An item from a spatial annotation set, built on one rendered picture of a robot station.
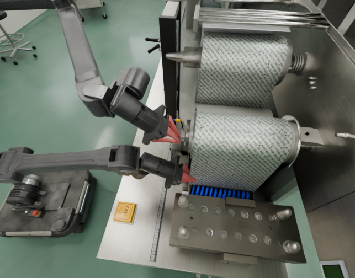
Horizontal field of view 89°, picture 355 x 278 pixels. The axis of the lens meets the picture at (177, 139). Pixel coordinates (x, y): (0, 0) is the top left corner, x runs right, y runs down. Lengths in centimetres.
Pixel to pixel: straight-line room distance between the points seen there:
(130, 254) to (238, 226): 39
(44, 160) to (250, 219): 66
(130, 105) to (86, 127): 201
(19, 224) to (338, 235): 179
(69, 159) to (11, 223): 130
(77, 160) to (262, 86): 61
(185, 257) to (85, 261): 115
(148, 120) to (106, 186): 151
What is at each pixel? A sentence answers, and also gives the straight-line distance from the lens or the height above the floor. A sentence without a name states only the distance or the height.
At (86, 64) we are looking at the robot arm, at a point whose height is 141.
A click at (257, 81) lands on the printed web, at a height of 131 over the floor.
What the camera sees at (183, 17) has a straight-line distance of 139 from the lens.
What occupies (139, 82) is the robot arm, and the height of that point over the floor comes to 139.
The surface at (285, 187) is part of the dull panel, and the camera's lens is 75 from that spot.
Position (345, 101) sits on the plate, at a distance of 55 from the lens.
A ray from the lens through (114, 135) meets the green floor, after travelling 220.
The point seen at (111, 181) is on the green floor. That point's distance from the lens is 191.
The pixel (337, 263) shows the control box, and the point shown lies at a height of 121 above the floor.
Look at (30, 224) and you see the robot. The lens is 179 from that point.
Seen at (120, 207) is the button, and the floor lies 92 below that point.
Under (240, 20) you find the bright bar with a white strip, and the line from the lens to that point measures 61.
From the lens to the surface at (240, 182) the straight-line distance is 65.
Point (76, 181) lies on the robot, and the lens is 176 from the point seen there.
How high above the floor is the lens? 166
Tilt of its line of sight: 54 degrees down
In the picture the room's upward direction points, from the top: straight up
